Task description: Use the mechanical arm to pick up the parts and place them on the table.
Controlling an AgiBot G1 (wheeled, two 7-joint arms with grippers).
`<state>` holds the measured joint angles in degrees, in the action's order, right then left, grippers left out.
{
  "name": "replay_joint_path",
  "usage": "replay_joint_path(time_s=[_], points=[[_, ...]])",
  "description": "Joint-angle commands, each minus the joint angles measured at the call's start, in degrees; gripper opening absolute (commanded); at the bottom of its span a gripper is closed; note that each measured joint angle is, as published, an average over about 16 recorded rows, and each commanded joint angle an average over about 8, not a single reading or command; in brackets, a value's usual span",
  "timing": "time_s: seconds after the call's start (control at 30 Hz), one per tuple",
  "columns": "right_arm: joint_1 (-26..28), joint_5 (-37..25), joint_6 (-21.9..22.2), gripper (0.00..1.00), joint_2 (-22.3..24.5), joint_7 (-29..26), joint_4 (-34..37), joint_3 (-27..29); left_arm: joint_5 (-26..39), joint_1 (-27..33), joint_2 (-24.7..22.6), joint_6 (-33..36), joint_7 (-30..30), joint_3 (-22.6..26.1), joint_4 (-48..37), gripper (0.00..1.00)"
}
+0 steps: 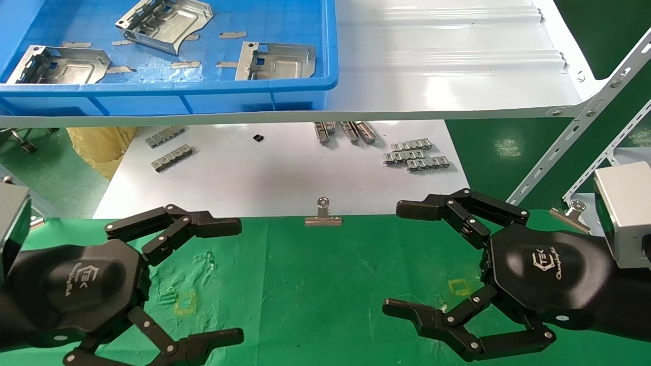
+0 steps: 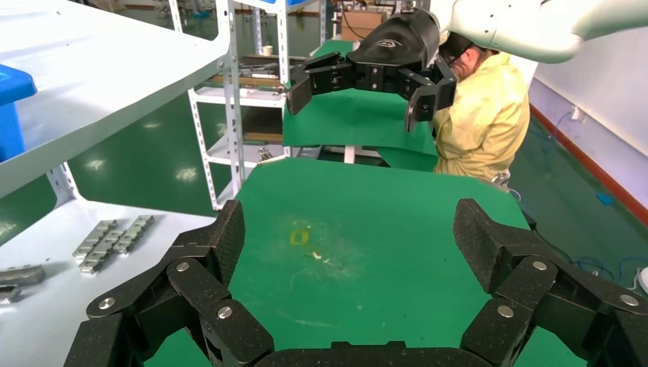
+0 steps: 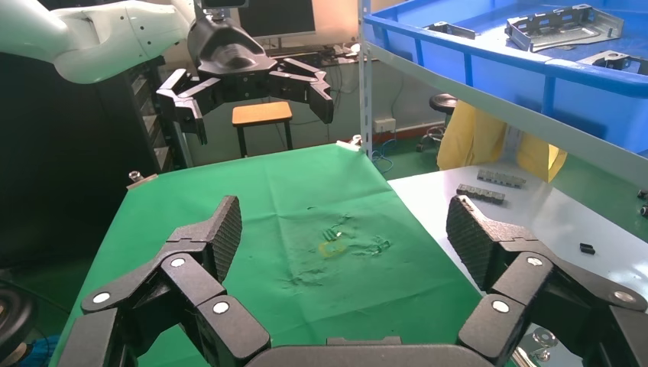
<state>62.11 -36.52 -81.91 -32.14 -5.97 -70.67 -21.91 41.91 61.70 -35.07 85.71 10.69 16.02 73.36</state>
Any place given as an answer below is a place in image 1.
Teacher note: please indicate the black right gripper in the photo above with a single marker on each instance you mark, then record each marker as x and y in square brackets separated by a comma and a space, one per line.
[544, 274]

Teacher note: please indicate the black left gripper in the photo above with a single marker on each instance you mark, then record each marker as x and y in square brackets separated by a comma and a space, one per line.
[76, 290]

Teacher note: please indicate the stamped sheet metal bracket part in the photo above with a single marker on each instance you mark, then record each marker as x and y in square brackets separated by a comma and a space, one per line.
[168, 25]
[76, 66]
[285, 61]

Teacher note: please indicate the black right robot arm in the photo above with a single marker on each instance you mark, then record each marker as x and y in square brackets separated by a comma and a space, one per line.
[633, 305]

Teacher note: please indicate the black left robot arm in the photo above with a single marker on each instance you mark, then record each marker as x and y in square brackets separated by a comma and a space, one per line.
[4, 330]

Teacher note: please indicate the small notched metal strip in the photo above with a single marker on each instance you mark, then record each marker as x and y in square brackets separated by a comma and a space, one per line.
[366, 132]
[428, 163]
[323, 132]
[350, 132]
[412, 144]
[403, 156]
[173, 158]
[166, 136]

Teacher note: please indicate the green table mat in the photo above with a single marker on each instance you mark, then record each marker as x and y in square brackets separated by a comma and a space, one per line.
[325, 284]

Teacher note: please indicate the yellow plastic bag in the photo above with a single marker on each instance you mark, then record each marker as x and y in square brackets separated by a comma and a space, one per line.
[99, 150]

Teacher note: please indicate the blue plastic bin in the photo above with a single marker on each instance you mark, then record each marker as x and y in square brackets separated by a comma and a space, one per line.
[152, 101]

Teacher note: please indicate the white corrugated metal shelf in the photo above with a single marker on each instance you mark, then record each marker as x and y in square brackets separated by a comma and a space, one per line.
[457, 76]

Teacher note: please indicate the white perforated angle strut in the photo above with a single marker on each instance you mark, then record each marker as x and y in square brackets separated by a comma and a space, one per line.
[605, 157]
[574, 127]

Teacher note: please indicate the grey metal stand legs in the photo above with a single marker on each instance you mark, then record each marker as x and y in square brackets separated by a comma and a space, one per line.
[25, 141]

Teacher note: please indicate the long aluminium base plate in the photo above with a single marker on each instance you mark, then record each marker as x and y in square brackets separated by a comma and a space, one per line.
[254, 178]

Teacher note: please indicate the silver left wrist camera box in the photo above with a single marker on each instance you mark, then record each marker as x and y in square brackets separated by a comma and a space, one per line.
[12, 229]

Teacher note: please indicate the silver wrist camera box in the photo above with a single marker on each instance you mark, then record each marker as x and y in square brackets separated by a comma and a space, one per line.
[628, 218]
[12, 229]

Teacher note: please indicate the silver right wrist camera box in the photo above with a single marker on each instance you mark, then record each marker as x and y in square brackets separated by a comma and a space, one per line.
[628, 218]

